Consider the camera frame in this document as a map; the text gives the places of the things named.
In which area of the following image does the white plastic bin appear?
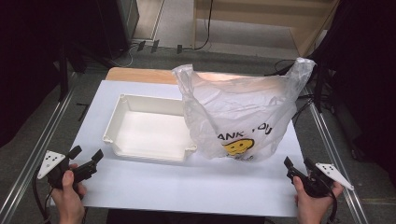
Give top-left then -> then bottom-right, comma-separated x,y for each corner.
102,93 -> 198,163

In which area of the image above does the translucent plastic bag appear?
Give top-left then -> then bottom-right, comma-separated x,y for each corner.
171,57 -> 317,162

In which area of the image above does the hand-held gripper cable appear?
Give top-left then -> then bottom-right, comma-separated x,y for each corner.
327,186 -> 339,224
32,172 -> 53,224

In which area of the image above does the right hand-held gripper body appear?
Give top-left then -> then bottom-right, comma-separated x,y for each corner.
286,162 -> 355,199

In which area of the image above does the aluminium rail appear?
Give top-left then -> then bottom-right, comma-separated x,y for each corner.
303,87 -> 370,224
0,73 -> 78,224

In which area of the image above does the person's left hand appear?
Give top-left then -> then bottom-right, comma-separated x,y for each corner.
50,163 -> 88,224

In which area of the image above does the black hanging cable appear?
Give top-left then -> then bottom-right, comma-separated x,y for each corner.
194,0 -> 215,51

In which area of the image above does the person's right hand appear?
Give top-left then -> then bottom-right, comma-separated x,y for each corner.
292,175 -> 345,224

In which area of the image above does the white cable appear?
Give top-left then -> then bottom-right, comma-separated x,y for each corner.
116,45 -> 139,68

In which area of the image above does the dark cabinet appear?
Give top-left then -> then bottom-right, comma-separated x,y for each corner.
0,0 -> 140,63

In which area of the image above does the left hand-held gripper cable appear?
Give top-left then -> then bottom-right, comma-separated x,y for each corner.
32,172 -> 53,224

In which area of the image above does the black curtain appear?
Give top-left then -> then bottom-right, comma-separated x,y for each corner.
311,0 -> 396,175

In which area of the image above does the right hand-held gripper cable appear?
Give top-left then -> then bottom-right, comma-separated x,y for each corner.
327,186 -> 339,224

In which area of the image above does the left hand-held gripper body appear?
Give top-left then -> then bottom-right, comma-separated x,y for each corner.
36,149 -> 98,189

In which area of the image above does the white board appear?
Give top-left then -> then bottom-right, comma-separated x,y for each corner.
49,79 -> 307,217

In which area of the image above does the wooden shelf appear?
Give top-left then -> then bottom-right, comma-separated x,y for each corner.
192,0 -> 341,59

